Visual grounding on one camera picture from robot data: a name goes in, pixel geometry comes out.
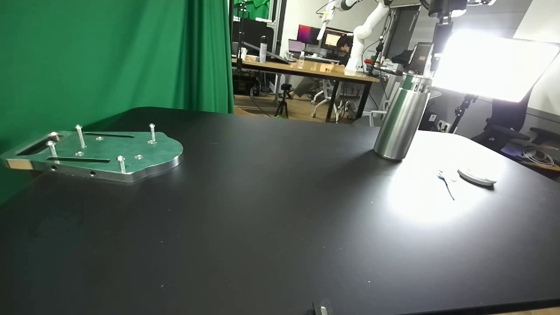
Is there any wooden background desk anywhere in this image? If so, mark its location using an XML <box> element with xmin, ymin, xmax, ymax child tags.
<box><xmin>230</xmin><ymin>58</ymin><xmax>379</xmax><ymax>121</ymax></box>

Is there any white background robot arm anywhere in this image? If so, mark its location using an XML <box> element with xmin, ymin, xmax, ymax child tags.
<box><xmin>316</xmin><ymin>0</ymin><xmax>495</xmax><ymax>73</ymax></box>

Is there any green screen curtain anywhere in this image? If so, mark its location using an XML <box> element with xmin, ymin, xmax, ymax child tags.
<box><xmin>0</xmin><ymin>0</ymin><xmax>236</xmax><ymax>206</ymax></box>

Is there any stainless steel flask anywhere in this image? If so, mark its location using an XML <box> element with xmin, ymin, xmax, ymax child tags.
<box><xmin>374</xmin><ymin>73</ymin><xmax>432</xmax><ymax>161</ymax></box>

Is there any metal plate with bolts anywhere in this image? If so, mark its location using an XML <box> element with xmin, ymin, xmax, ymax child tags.
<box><xmin>1</xmin><ymin>122</ymin><xmax>183</xmax><ymax>182</ymax></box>

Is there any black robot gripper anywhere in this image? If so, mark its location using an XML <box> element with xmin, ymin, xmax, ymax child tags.
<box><xmin>419</xmin><ymin>0</ymin><xmax>496</xmax><ymax>54</ymax></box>

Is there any computer monitor with pink screen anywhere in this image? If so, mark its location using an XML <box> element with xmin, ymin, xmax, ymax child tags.
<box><xmin>297</xmin><ymin>24</ymin><xmax>318</xmax><ymax>44</ymax></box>

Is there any bright studio light panel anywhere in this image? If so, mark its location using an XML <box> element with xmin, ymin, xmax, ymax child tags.
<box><xmin>432</xmin><ymin>31</ymin><xmax>558</xmax><ymax>101</ymax></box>

